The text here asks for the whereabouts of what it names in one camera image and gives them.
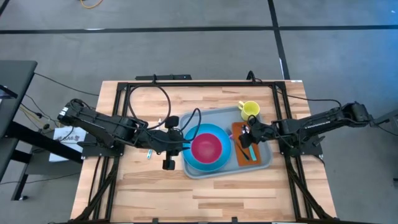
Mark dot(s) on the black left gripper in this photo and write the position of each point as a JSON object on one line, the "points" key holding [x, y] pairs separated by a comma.
{"points": [[174, 141]]}

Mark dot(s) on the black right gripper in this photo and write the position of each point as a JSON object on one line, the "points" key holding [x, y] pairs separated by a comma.
{"points": [[262, 132]]}

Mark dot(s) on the yellow plastic cup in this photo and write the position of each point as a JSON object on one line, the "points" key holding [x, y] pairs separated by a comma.
{"points": [[250, 109]]}

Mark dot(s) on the pink plastic bowl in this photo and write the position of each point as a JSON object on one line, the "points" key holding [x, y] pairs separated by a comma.
{"points": [[206, 148]]}

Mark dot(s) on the grey plastic tray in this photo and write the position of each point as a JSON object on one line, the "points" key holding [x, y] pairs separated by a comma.
{"points": [[227, 115]]}

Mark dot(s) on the blue plastic plate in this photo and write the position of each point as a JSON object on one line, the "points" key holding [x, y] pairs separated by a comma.
{"points": [[225, 152]]}

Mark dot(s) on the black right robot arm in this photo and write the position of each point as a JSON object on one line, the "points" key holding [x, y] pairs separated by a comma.
{"points": [[311, 124]]}

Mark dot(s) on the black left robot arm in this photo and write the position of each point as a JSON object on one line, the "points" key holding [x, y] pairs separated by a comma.
{"points": [[102, 124]]}

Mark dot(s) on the black power strip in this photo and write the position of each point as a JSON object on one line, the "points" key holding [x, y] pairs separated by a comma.
{"points": [[161, 77]]}

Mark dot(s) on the white printed paper box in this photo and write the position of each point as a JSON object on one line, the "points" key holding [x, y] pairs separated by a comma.
{"points": [[62, 155]]}

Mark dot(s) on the grey stand leg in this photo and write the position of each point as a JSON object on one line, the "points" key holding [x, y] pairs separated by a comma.
{"points": [[384, 119]]}

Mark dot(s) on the black side table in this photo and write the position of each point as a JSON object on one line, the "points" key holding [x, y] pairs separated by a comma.
{"points": [[15, 93]]}

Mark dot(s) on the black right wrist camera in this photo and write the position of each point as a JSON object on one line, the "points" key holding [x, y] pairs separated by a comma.
{"points": [[245, 140]]}

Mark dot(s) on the black aluminium table frame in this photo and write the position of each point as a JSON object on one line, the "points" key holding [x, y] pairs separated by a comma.
{"points": [[202, 84]]}

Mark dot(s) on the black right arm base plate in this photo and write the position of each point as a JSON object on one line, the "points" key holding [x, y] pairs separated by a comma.
{"points": [[314, 151]]}

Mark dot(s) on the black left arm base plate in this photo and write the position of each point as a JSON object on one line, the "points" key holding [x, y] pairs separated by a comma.
{"points": [[93, 151]]}

